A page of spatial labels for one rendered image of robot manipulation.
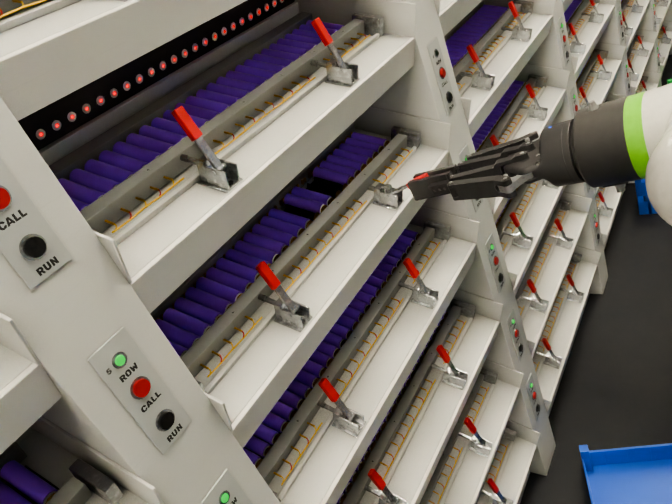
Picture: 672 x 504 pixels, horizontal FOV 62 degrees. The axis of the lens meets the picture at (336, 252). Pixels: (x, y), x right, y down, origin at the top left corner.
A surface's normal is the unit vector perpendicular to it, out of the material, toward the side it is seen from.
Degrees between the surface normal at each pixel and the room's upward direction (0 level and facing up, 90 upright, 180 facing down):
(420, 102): 90
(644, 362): 0
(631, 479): 0
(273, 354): 21
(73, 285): 90
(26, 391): 111
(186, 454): 90
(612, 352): 0
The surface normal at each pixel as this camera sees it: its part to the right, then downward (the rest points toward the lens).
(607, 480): -0.36, -0.80
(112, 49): 0.87, 0.29
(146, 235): -0.05, -0.75
